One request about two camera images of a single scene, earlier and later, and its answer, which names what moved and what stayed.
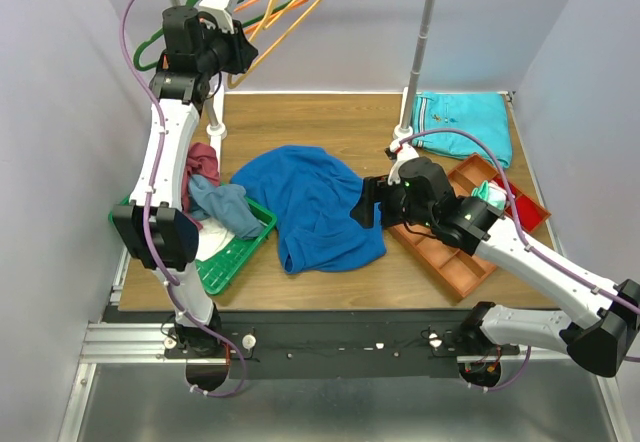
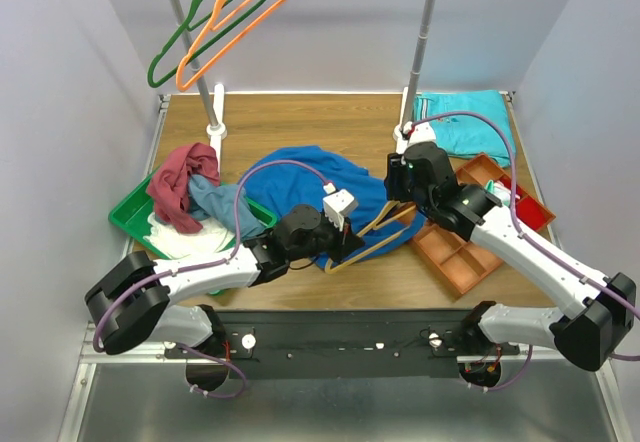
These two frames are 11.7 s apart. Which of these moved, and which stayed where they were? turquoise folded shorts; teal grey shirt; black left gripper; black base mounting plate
Moved: black left gripper
Stayed: teal grey shirt; turquoise folded shorts; black base mounting plate
